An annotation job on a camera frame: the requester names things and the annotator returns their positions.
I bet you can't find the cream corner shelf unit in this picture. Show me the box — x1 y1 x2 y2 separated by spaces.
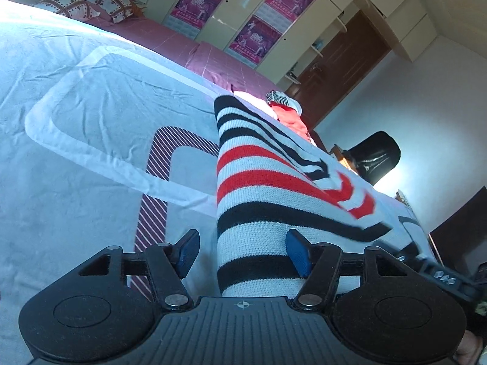
279 11 349 84

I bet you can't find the black white striped garment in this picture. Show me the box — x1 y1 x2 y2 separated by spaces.
265 90 303 115

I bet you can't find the brown white patterned pillow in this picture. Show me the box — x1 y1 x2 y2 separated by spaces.
32 0 101 21
82 0 135 23

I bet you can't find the pink checked bed sheet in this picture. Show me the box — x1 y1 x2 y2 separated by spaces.
89 15 290 99

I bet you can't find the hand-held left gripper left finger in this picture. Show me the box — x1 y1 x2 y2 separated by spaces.
78 229 201 310

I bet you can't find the light blue patterned blanket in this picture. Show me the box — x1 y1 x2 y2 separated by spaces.
0 0 438 365

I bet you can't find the cream glossy wardrobe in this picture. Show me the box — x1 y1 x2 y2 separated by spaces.
122 0 438 84

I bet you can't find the white navy red striped sweater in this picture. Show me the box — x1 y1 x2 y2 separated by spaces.
214 95 394 299

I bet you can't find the brown wooden door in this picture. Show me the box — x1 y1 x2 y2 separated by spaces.
285 9 392 130

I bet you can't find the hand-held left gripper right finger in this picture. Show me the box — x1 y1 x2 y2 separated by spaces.
285 229 413 311

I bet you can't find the dark brown cabinet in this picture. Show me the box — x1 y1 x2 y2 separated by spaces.
428 186 487 270

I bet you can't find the brown wooden furniture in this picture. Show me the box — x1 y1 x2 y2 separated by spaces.
329 144 356 168

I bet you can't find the white pink garment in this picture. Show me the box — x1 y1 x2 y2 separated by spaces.
232 90 269 107

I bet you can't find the orange brown cloth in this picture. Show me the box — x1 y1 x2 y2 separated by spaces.
127 0 147 19

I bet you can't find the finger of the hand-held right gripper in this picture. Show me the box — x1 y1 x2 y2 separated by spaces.
375 240 430 270

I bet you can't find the red garment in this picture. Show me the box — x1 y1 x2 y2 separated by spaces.
270 103 316 145

